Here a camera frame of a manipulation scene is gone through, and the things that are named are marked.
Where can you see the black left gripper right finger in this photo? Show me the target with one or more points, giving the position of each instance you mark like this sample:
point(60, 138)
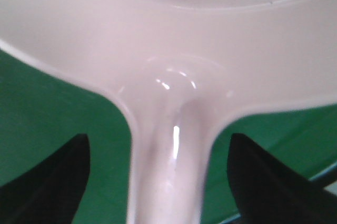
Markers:
point(267, 191)

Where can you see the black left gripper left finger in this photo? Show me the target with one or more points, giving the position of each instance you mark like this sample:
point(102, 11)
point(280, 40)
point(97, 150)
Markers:
point(51, 191)

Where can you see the pink plastic dustpan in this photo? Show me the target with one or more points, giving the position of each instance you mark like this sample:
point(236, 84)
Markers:
point(180, 71)

